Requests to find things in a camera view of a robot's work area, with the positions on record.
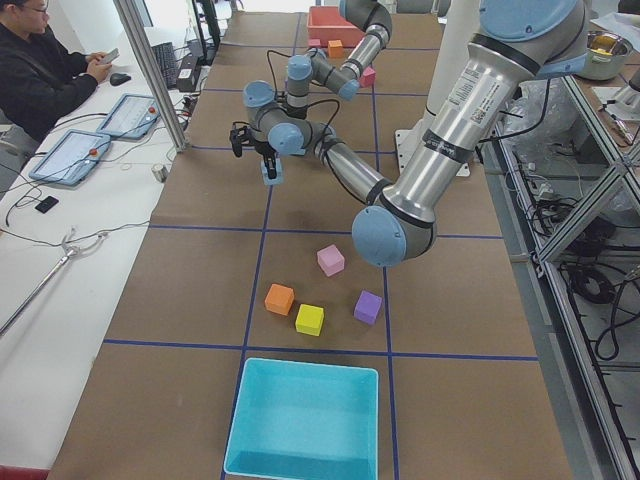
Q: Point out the teach pendant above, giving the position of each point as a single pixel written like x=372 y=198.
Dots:
x=131 y=117
x=72 y=158

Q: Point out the steel bowl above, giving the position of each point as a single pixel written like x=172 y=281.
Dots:
x=607 y=53

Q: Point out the light blue block arm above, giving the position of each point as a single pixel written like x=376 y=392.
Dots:
x=272 y=171

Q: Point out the metal reacher tool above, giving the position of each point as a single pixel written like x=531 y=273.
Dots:
x=72 y=249

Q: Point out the seated person in black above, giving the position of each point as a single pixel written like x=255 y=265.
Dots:
x=41 y=81

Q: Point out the black computer mouse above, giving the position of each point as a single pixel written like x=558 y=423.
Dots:
x=118 y=79

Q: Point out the pink plastic bin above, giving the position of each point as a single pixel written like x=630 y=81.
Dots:
x=325 y=23

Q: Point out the aluminium side frame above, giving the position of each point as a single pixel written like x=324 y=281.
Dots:
x=563 y=171

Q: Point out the magenta foam block near pedestal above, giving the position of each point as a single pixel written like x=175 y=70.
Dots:
x=367 y=78

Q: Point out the blue plastic bin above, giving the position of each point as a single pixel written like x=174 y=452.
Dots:
x=300 y=420

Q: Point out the teach pendant near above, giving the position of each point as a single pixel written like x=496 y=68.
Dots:
x=72 y=158

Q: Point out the small metal cylinder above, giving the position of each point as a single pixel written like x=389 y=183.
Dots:
x=160 y=172

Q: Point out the black phone on table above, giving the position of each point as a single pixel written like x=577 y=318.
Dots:
x=46 y=204

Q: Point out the orange foam block right side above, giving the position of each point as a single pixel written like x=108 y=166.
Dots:
x=335 y=48

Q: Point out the black keyboard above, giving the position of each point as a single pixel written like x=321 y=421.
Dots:
x=166 y=60

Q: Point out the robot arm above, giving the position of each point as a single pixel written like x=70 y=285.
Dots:
x=319 y=64
x=515 y=42

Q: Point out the purple foam block left side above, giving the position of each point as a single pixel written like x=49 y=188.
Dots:
x=367 y=307

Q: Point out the aluminium frame post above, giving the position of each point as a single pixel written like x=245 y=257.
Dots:
x=135 y=31

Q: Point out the orange foam block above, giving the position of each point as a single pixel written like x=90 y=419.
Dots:
x=279 y=299
x=335 y=48

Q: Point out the orange foam block left side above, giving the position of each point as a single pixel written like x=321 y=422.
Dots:
x=279 y=299

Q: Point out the yellow foam block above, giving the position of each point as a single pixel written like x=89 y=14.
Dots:
x=309 y=320

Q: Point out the light pink foam block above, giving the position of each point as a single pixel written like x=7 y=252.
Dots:
x=330 y=260

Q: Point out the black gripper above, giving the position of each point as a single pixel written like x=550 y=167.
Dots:
x=263 y=150

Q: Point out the teach pendant far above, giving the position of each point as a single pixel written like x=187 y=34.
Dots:
x=131 y=117

